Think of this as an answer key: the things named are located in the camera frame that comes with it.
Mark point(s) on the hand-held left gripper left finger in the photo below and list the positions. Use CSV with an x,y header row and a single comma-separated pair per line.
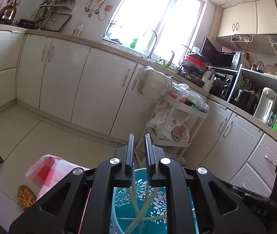
x,y
130,156

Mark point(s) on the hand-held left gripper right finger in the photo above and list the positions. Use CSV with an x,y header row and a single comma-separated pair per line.
x,y
149,156

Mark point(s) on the bundle of wooden chopsticks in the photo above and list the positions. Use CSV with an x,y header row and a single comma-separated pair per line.
x,y
133,195

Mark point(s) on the blue perforated plastic basket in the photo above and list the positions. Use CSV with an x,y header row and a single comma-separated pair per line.
x,y
160,214

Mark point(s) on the white plastic bags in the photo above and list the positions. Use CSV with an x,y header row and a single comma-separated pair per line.
x,y
167,126

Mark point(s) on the white trolley cart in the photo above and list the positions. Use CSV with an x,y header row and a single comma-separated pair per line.
x,y
192,117

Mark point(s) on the white electric thermo pot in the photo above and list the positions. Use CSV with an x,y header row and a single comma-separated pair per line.
x,y
266,104

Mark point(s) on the white hanging waste bin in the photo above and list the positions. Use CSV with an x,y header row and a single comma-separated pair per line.
x,y
153,82

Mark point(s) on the clear plastic bag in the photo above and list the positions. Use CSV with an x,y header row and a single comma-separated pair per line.
x,y
189,95

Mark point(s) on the black cooking pot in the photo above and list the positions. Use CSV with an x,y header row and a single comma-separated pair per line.
x,y
246,100

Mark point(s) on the white jug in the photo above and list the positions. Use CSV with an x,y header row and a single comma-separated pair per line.
x,y
208,79

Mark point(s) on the white counter shelf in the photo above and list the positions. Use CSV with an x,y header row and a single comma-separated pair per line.
x,y
263,75

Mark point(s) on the black toaster oven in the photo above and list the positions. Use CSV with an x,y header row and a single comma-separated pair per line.
x,y
222,84

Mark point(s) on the stack of pans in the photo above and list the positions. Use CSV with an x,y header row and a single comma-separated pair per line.
x,y
194,63

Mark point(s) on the yellow patterned slipper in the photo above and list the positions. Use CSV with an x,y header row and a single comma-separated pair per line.
x,y
27,197

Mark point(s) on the green dish soap bottle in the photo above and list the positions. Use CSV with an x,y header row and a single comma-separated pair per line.
x,y
134,43

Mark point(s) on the metal faucet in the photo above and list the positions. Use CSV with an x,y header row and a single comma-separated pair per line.
x,y
154,41

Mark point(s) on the black microwave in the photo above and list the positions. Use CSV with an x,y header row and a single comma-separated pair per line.
x,y
216,53

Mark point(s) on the kitchen window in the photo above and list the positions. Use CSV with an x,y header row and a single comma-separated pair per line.
x,y
163,22

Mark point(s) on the clear plastic bottle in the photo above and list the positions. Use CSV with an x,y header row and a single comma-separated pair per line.
x,y
78,29

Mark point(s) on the dark cutting board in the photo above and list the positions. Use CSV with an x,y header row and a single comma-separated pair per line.
x,y
59,23

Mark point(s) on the black frying pan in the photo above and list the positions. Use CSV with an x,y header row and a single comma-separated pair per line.
x,y
28,24

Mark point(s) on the metal kettle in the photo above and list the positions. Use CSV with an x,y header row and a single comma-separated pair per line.
x,y
7,11

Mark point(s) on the wall socket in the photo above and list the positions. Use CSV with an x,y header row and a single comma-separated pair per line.
x,y
108,8

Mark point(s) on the cream wall cabinets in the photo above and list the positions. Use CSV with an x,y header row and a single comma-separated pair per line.
x,y
248,17

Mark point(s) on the wall utensil rack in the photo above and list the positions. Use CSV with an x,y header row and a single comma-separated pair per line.
x,y
55,4

